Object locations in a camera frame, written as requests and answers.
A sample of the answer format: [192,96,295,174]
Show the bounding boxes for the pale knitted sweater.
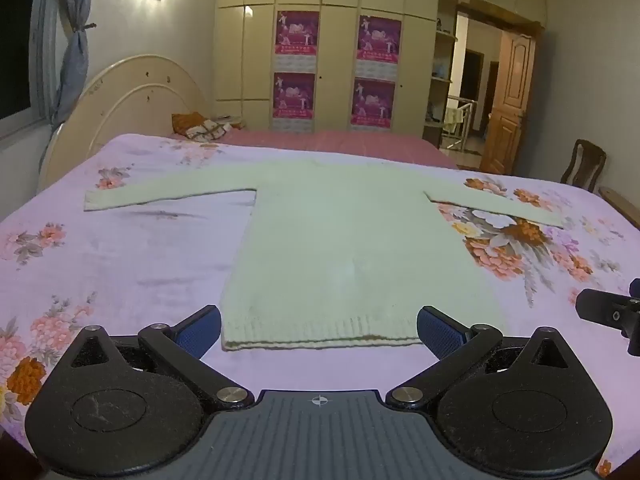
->
[82,159,576,352]

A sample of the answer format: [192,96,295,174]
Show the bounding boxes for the cream arched headboard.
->
[37,54,211,193]

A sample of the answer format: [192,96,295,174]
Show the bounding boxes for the wooden door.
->
[480,30,537,176]

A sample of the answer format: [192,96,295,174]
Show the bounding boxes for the wooden furniture edge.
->
[599,186,640,231]

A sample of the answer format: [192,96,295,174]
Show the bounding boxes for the blue tied curtain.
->
[37,0,97,133]

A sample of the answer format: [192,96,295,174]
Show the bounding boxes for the patterned pillow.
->
[185,117,233,142]

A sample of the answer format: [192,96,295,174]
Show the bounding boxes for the orange cloth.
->
[171,112,207,136]

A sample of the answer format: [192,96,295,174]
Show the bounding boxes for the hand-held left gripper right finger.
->
[387,305,576,411]

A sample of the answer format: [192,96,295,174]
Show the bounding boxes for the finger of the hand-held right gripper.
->
[575,278,640,356]

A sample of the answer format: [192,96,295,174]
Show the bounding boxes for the pink bedspread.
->
[165,129,458,170]

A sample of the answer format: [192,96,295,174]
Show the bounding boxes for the dark wooden chair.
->
[560,139,607,193]

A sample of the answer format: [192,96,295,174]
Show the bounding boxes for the magenta wall poster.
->
[357,15,402,78]
[272,72,316,133]
[350,77,396,133]
[274,10,320,72]

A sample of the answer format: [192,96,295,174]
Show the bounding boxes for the corner shelf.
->
[422,15,458,148]

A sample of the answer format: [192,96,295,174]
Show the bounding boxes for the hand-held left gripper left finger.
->
[67,304,252,411]

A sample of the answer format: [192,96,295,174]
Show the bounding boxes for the window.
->
[0,0,51,137]

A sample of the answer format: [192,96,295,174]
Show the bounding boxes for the purple floral blanket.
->
[0,132,640,477]

